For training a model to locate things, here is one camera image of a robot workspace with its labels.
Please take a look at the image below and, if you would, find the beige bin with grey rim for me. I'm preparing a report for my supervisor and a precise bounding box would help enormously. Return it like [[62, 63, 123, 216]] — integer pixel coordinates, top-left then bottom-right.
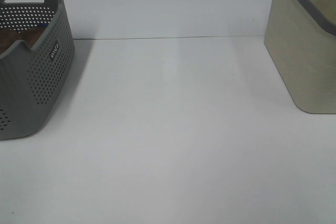
[[264, 0, 335, 114]]

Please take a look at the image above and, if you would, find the blue grey cloth in basket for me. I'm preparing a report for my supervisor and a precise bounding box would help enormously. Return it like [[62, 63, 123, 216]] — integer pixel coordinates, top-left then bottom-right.
[[36, 23, 48, 28]]

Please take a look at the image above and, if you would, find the brown towel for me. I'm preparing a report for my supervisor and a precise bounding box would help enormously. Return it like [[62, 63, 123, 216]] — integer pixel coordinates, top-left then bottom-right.
[[1, 27, 45, 53]]

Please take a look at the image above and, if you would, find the grey perforated plastic basket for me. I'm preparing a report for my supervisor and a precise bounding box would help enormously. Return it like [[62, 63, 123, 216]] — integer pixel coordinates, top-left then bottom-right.
[[1, 0, 75, 140]]

